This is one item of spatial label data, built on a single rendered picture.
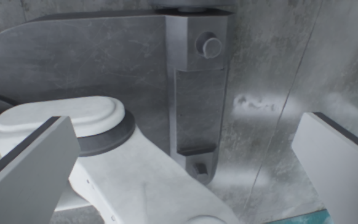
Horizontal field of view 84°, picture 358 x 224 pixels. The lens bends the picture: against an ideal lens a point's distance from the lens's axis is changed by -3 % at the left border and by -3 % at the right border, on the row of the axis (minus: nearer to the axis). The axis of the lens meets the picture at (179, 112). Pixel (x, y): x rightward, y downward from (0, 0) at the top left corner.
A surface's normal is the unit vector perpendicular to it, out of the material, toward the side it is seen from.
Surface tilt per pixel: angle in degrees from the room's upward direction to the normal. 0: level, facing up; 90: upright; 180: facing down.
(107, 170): 90
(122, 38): 0
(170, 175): 90
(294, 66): 0
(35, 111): 90
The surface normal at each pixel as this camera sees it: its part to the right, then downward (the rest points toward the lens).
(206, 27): 0.22, 0.51
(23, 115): 0.00, -0.85
